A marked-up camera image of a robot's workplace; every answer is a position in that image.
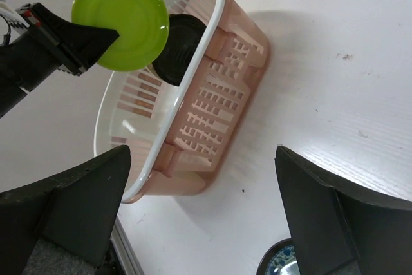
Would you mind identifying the white pink dish rack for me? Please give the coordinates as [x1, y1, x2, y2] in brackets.
[94, 0, 270, 204]

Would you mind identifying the blue white patterned plate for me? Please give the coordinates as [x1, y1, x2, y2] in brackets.
[256, 238, 300, 275]

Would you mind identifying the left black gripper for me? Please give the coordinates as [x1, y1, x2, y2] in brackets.
[1, 3, 120, 116]

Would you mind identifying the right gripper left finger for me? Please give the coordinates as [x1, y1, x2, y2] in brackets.
[1, 145, 131, 274]

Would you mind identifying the black plate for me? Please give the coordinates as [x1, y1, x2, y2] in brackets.
[151, 14, 206, 86]

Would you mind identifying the green plate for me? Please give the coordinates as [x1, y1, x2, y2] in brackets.
[71, 0, 169, 71]

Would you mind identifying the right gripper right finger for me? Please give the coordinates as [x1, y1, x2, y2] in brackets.
[275, 146, 411, 274]

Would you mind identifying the aluminium rail frame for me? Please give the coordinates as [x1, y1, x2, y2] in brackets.
[111, 216, 144, 275]

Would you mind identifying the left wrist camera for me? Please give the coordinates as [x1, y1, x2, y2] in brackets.
[1, 0, 27, 29]

